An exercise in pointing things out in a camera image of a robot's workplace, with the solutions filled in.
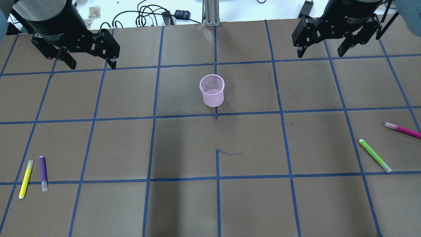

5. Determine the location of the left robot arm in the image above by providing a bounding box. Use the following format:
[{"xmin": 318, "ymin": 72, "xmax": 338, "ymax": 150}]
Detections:
[{"xmin": 1, "ymin": 0, "xmax": 120, "ymax": 69}]

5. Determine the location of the purple marker pen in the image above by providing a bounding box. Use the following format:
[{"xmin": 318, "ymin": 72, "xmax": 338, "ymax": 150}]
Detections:
[{"xmin": 39, "ymin": 156, "xmax": 48, "ymax": 192}]

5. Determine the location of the pink mesh cup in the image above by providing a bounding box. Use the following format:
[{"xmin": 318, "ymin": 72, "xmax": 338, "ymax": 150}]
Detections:
[{"xmin": 199, "ymin": 74, "xmax": 225, "ymax": 108}]

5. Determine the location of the pink marker pen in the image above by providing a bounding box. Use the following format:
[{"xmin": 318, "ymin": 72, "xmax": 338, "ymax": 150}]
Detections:
[{"xmin": 384, "ymin": 122, "xmax": 421, "ymax": 139}]

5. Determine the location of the black power adapter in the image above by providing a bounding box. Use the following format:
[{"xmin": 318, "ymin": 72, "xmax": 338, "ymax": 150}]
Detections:
[{"xmin": 173, "ymin": 10, "xmax": 191, "ymax": 20}]

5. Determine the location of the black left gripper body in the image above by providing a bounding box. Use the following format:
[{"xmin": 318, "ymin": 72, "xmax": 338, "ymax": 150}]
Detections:
[{"xmin": 14, "ymin": 0, "xmax": 120, "ymax": 61}]

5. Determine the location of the snack bag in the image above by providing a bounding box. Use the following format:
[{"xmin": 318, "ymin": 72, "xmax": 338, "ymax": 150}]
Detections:
[{"xmin": 88, "ymin": 6, "xmax": 101, "ymax": 19}]

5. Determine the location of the green marker pen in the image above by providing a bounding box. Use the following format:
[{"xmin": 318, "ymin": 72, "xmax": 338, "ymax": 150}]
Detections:
[{"xmin": 359, "ymin": 139, "xmax": 392, "ymax": 173}]

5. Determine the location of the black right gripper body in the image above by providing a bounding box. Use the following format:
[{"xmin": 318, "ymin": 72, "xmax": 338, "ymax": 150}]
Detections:
[{"xmin": 292, "ymin": 0, "xmax": 382, "ymax": 47}]

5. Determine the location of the yellow marker pen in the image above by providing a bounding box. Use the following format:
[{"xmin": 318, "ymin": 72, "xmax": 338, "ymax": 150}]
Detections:
[{"xmin": 18, "ymin": 160, "xmax": 34, "ymax": 199}]

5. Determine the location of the aluminium frame post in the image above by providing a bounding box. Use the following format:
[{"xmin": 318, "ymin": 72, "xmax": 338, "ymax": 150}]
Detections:
[{"xmin": 202, "ymin": 0, "xmax": 221, "ymax": 27}]

